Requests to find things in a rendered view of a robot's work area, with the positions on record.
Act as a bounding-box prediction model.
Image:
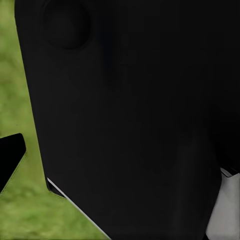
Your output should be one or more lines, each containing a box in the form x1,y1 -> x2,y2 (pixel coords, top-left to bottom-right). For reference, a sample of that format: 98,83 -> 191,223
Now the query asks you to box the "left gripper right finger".
224,133 -> 240,173

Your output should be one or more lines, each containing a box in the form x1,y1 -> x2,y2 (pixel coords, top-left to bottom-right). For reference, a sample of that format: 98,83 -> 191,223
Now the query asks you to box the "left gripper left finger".
0,133 -> 26,193

